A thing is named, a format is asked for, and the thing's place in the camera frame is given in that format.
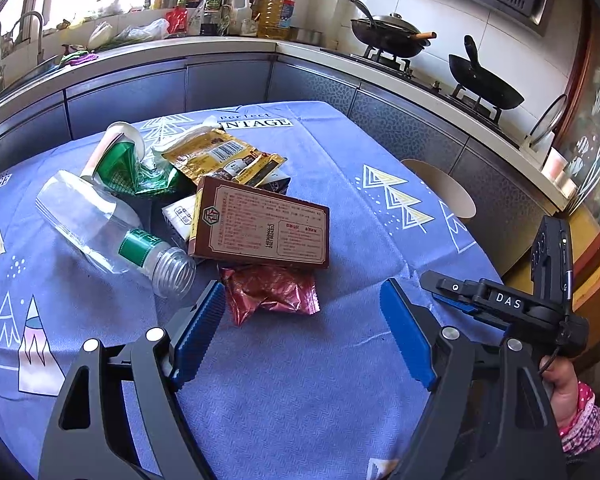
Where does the red seasoning packet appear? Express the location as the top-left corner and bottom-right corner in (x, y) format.
(165, 6), (188, 36)

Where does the black wok lid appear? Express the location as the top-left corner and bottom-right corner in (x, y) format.
(369, 12), (422, 32)

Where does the blue printed tablecloth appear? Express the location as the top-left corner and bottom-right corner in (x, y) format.
(0, 100), (506, 480)

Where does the large yellow cooking oil bottle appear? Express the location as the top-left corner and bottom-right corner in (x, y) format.
(254, 0), (297, 38)

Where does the black gas stove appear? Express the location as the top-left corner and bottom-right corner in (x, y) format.
(325, 45), (521, 148)

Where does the dark sauce bottle green label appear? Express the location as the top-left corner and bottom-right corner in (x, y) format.
(200, 0), (226, 37)

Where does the white plastic jug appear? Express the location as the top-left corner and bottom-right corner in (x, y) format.
(225, 0), (253, 36)

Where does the curved steel faucet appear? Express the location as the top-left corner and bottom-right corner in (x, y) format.
(16, 10), (47, 66)

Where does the black wok with wooden handle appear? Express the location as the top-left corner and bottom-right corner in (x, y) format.
(349, 0), (437, 59)

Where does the purple and green cloth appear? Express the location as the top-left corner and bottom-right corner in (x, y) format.
(60, 50), (98, 67)

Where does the grey kitchen counter cabinet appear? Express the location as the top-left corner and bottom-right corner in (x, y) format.
(0, 35), (576, 281)

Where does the steel kitchen sink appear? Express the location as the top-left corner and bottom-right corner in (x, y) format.
(0, 57), (66, 98)

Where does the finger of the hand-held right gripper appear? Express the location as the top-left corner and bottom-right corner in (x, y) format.
(437, 296), (506, 330)
(420, 270), (491, 307)

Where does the person's right forearm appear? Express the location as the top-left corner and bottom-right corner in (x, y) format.
(557, 382), (600, 461)

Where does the glass pot lid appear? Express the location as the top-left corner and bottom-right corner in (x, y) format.
(527, 94), (568, 150)

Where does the red snack wrapper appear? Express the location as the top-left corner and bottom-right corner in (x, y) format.
(219, 264), (322, 327)

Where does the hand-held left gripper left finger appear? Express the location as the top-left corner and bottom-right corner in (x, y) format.
(39, 280), (227, 480)

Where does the person's right hand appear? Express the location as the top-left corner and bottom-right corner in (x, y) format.
(540, 357), (581, 427)

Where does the reddish brown cardboard box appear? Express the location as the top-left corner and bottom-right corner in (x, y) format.
(187, 176), (331, 272)

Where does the green foil wrapper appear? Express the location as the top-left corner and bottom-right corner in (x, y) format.
(94, 141), (198, 197)

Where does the clear plastic bottle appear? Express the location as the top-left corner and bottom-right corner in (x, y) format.
(35, 170), (197, 300)

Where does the pink paper cup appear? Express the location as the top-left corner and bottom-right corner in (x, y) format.
(541, 150), (568, 181)

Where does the white plastic bag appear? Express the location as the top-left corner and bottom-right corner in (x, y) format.
(87, 22), (113, 51)

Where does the beige trash bin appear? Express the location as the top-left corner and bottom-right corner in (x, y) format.
(400, 159), (477, 220)

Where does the clear plastic bag of vegetables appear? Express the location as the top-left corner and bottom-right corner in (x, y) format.
(115, 19), (171, 43)

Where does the gold snack packet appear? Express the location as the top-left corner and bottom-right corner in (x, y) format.
(161, 129), (288, 186)

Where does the white snack packet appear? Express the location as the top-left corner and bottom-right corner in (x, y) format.
(161, 195), (201, 241)

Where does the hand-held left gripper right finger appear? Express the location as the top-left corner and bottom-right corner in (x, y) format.
(380, 277), (566, 480)

